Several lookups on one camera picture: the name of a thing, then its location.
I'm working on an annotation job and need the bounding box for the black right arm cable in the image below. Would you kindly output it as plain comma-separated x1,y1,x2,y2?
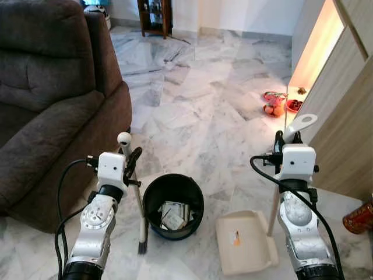
249,153,346,280

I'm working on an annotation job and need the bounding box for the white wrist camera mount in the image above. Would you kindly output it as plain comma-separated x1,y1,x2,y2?
97,152,128,187
281,145,317,183

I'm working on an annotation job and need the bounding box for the crumpled paper trash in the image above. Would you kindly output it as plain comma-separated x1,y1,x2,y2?
160,201,193,231

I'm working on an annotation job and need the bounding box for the red patterned tin can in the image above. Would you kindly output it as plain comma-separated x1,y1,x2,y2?
342,201,373,235

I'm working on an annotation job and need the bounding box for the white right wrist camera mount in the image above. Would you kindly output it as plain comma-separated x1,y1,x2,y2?
281,145,317,183

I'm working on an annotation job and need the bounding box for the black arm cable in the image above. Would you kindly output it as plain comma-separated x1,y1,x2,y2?
54,156,98,280
249,153,346,280

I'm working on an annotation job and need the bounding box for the black round waste bin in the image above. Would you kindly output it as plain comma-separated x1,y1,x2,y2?
142,173,205,241

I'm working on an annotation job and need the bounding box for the brown fabric sofa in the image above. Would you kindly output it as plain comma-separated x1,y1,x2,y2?
0,0,133,234

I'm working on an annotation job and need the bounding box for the beige long-handled dustpan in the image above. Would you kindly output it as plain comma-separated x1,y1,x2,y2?
215,113,319,277

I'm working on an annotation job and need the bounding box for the red plate with oranges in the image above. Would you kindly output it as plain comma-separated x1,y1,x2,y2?
262,90,289,118

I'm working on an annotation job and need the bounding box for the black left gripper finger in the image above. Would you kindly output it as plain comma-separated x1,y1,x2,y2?
126,147,144,177

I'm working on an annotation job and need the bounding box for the light wooden cabinet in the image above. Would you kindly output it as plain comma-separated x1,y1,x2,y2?
284,0,373,203

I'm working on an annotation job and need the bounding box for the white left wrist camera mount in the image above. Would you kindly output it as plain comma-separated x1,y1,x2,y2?
97,152,128,187

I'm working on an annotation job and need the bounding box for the white round appliance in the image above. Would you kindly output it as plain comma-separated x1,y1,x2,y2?
82,0,112,31

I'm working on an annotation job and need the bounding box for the small red plate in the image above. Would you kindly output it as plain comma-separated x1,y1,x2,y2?
286,99,305,113

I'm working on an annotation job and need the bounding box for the dark wooden stand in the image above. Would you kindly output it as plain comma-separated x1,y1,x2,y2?
137,0,174,39

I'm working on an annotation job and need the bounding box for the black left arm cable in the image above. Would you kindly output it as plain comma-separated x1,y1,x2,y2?
54,156,98,280

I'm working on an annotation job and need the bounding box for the grey handled broom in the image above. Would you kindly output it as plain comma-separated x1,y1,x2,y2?
117,132,148,255

